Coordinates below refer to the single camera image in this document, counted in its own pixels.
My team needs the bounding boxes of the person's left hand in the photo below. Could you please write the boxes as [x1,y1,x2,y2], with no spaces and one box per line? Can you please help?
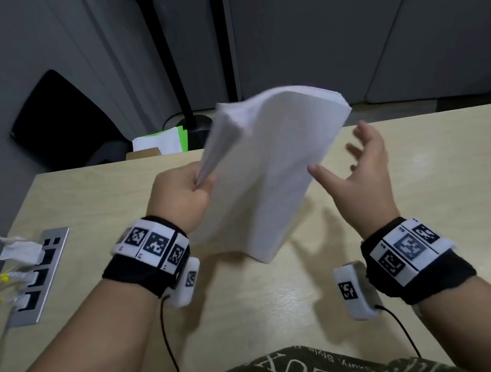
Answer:
[139,158,224,241]

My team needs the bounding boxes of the person's right hand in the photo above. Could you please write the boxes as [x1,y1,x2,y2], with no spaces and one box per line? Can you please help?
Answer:
[302,116,405,247]

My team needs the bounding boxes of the stack of white papers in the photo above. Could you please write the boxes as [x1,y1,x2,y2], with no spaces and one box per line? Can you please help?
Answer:
[171,78,371,274]

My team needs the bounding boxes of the person's left forearm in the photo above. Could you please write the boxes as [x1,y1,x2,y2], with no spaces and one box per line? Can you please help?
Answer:
[0,272,171,372]

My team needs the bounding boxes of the person's right forearm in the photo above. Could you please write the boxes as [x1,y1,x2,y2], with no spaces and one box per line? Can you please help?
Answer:
[413,273,491,372]

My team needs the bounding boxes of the light wooden desk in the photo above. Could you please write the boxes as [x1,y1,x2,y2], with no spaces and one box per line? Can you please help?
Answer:
[0,104,491,372]

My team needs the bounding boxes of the silver desk socket panel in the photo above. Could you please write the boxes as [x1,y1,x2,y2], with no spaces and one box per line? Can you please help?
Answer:
[0,226,83,329]

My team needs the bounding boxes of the brown cardboard box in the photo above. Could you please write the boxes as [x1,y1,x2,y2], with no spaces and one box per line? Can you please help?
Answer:
[125,146,163,161]

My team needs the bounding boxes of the white and green paper pile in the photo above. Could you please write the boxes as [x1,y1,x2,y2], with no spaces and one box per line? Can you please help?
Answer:
[130,125,191,159]

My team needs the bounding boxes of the black left wristband with markers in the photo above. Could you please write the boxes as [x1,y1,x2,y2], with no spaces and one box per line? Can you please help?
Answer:
[95,211,196,305]

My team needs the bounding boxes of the black chair back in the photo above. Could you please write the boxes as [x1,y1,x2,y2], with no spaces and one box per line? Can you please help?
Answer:
[1,60,135,177]

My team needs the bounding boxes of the black stand with round base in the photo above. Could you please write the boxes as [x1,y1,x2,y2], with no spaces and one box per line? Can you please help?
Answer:
[130,0,219,156]
[205,0,240,105]

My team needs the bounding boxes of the white power adapter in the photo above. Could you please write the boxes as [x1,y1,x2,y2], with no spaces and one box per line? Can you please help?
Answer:
[0,228,47,269]

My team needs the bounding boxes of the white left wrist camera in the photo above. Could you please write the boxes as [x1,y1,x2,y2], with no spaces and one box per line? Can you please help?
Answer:
[165,256,206,310]

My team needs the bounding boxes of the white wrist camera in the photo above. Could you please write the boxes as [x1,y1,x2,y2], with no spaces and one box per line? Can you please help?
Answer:
[331,258,385,324]
[165,256,206,310]

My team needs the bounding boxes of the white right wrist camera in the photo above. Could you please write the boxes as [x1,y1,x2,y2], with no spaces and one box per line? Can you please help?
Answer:
[331,258,385,324]

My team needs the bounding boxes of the black right camera cable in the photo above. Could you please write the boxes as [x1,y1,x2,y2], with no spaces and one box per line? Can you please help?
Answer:
[374,300,423,363]

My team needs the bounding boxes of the black camera cable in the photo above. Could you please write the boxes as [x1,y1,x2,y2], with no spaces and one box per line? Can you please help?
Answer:
[157,294,182,372]
[374,300,423,363]

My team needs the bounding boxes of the black left camera cable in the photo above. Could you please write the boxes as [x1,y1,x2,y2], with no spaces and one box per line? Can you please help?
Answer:
[157,294,182,372]

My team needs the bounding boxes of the white plug with cable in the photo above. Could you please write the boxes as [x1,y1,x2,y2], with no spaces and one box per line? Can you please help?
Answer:
[0,292,39,361]
[0,267,43,306]

